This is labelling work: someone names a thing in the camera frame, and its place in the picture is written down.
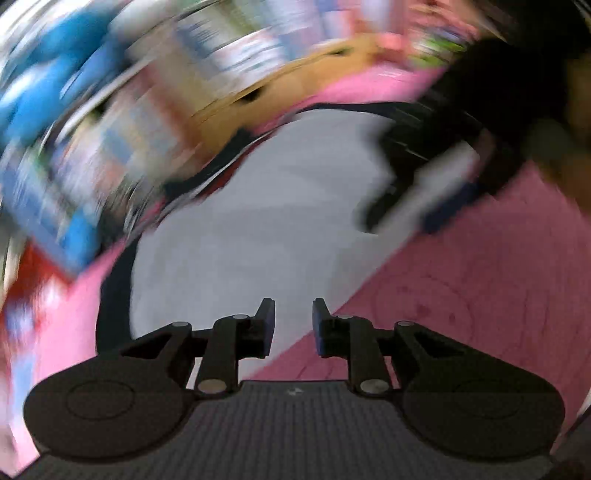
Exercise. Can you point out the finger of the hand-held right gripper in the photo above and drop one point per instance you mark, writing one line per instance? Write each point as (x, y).
(406, 141)
(445, 219)

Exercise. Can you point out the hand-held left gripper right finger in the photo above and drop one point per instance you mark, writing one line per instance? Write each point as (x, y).
(319, 330)

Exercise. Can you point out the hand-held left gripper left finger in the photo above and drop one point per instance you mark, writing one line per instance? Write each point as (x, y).
(267, 325)

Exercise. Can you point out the navy striped-trim jacket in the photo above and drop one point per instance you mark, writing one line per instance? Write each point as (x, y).
(254, 221)

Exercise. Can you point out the brown cardboard box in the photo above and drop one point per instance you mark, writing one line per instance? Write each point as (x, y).
(295, 83)

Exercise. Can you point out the white blue printed carton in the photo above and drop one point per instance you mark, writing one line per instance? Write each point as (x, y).
(221, 46)

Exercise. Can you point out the red printed box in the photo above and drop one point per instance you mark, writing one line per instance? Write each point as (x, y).
(25, 277)

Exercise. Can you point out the blue plastic bag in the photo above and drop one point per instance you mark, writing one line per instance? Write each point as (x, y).
(41, 78)

